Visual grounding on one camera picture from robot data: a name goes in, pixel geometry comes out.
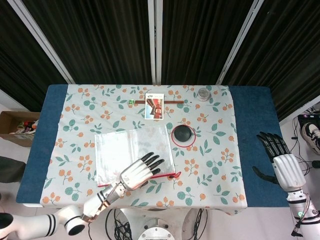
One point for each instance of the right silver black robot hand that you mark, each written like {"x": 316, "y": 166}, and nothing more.
{"x": 287, "y": 170}

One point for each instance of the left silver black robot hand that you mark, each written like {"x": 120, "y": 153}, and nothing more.
{"x": 136, "y": 175}

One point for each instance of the clear zip pouch red-edged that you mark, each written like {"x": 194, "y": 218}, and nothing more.
{"x": 117, "y": 152}

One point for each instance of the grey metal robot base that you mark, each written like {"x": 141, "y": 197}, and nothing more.
{"x": 156, "y": 231}

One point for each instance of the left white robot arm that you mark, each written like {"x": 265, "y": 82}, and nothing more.
{"x": 32, "y": 223}

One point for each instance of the black white sneaker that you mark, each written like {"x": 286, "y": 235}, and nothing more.
{"x": 311, "y": 136}

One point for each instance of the black round lid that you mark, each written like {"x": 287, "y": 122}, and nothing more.
{"x": 183, "y": 133}

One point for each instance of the blue table pad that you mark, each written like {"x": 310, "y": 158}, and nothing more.
{"x": 255, "y": 112}

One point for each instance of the picture card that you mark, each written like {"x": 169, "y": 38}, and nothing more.
{"x": 154, "y": 107}

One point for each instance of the floral print tablecloth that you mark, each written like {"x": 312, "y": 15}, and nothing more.
{"x": 100, "y": 112}

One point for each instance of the small green clip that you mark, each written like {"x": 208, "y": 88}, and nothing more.
{"x": 131, "y": 102}

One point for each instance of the brown wooden stick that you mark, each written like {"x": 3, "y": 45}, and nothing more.
{"x": 173, "y": 101}

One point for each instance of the clear glass jar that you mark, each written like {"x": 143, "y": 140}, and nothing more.
{"x": 203, "y": 94}

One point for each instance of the black pleated curtain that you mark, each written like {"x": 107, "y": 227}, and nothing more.
{"x": 20, "y": 62}
{"x": 287, "y": 50}
{"x": 100, "y": 37}
{"x": 200, "y": 37}

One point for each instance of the dark grey trouser leg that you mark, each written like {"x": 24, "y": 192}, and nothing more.
{"x": 10, "y": 170}

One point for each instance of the cardboard box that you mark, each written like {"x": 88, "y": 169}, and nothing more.
{"x": 7, "y": 137}

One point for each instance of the white frame post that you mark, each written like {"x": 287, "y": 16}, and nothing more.
{"x": 155, "y": 40}
{"x": 42, "y": 42}
{"x": 240, "y": 42}

